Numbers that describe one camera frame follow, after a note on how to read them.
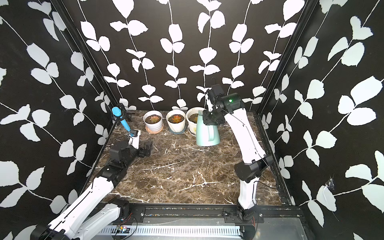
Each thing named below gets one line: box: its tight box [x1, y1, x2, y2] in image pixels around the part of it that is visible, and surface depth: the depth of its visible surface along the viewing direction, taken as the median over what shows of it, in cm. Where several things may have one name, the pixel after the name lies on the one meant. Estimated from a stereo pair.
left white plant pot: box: [143, 110, 163, 132], surface depth 106 cm
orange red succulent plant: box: [172, 115, 182, 124], surface depth 106 cm
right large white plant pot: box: [186, 107, 207, 136], surface depth 106 cm
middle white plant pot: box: [166, 109, 186, 133], surface depth 106 cm
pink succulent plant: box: [150, 115, 160, 123], surface depth 106 cm
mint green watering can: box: [196, 110, 221, 147], surface depth 78 cm
